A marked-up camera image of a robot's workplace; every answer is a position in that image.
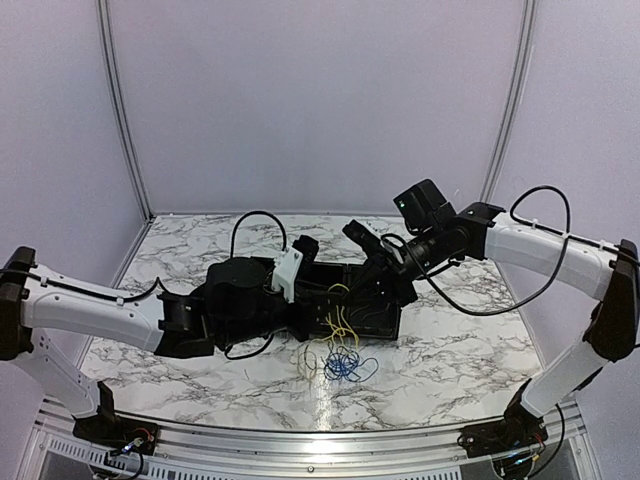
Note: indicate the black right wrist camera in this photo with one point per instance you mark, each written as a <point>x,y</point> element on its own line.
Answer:
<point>424,207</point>

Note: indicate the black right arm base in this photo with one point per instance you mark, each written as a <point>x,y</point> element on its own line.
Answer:
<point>517,428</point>

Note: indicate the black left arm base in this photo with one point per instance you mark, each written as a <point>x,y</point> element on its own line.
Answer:
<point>103,426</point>

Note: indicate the aluminium front table rail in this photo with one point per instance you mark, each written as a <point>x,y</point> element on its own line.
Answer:
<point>186,451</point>

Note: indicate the aluminium corner post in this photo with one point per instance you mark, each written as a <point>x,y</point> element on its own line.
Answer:
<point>513,100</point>
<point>117,97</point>

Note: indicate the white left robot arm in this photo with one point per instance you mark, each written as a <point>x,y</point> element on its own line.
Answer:
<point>35,297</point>

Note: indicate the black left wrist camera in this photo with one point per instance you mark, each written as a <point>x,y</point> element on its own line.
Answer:
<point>286,268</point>

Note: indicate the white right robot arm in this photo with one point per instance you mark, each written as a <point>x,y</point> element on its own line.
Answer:
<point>607,274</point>

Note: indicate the black right storage bin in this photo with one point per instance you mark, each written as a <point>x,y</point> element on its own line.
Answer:
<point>372,309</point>

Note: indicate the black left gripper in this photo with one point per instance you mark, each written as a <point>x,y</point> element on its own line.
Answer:
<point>308,321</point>

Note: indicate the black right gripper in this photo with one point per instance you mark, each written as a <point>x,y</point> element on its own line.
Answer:
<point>390,278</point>

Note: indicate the aluminium right corner post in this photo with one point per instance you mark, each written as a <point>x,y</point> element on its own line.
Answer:
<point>513,100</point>

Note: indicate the aluminium left corner post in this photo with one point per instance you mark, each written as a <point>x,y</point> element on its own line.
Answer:
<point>117,97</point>

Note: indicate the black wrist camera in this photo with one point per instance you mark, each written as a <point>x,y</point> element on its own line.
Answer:
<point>424,207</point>
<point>286,268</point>

